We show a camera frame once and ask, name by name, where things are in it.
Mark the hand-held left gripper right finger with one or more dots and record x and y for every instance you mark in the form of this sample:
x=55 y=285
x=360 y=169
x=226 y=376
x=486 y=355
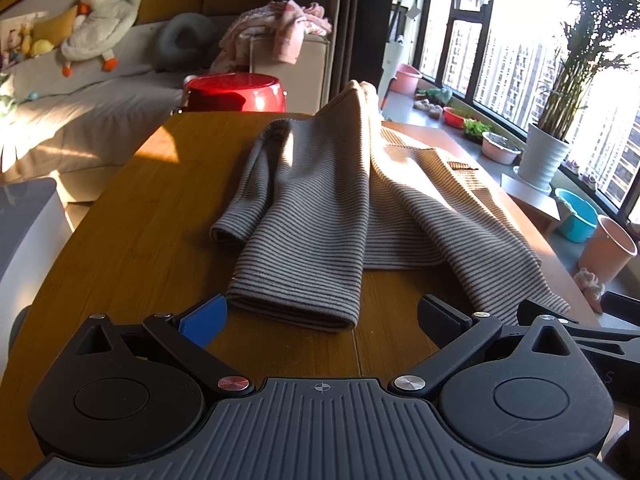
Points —
x=442 y=317

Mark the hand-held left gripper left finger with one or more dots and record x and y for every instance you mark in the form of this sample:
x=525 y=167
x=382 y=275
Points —
x=207 y=317

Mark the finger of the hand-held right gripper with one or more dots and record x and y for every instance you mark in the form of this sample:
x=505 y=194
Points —
x=622 y=304
x=600 y=334

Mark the striped knit sweater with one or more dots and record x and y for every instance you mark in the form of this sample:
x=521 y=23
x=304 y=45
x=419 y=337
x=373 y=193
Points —
x=320 y=200

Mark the pink fluffy slippers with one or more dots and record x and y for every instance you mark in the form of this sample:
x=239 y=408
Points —
x=589 y=285

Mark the pink plastic bucket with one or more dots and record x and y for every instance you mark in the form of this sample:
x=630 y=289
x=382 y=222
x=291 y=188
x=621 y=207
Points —
x=607 y=255

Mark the blue plastic basin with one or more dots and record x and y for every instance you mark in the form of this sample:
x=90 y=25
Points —
x=577 y=215

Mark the small sill plant pots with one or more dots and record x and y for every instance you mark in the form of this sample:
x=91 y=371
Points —
x=582 y=175

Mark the white low stand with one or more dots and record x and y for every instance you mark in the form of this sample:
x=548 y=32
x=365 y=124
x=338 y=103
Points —
x=532 y=202

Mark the palm plant in white pot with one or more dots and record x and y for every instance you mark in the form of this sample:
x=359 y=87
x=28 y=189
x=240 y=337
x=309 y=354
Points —
x=542 y=155

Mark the white plastic basin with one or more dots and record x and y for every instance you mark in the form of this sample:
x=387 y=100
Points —
x=500 y=150

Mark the green seedling tray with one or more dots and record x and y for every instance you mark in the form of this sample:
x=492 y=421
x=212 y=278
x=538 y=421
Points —
x=476 y=129

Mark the red plastic basin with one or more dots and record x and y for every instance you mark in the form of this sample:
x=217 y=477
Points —
x=455 y=117

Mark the green cloth bundle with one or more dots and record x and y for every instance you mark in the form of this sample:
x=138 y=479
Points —
x=435 y=96

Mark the red round stool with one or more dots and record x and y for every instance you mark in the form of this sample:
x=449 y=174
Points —
x=235 y=92

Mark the beige sofa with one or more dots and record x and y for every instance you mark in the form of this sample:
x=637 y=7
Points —
x=100 y=110

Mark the pink plastic basin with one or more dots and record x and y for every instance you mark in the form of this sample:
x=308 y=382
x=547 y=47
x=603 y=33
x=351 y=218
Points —
x=404 y=80

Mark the white standing appliance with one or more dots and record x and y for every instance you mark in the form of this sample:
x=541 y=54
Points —
x=397 y=67

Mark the grey neck pillow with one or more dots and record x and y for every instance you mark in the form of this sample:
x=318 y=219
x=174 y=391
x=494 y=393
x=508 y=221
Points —
x=185 y=42

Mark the pink blanket pile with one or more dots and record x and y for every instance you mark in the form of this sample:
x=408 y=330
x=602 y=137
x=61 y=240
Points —
x=280 y=27

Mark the dark curtain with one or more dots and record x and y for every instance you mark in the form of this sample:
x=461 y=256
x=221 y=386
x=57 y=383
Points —
x=365 y=20

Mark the white goose plush toy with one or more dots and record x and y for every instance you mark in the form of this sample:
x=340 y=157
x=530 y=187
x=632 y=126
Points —
x=102 y=25

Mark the small yellow plush toy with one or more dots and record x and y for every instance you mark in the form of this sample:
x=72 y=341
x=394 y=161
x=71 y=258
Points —
x=42 y=48

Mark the mustard sofa cushion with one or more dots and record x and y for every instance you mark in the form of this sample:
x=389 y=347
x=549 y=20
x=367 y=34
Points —
x=170 y=0

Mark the yellow throw pillow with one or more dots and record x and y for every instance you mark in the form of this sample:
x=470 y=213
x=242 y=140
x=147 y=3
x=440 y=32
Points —
x=60 y=25

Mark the small doll toy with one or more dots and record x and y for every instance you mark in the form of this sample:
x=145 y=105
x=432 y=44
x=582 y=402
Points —
x=15 y=42

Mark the black window frame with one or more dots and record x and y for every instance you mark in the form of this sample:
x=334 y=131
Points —
x=485 y=30

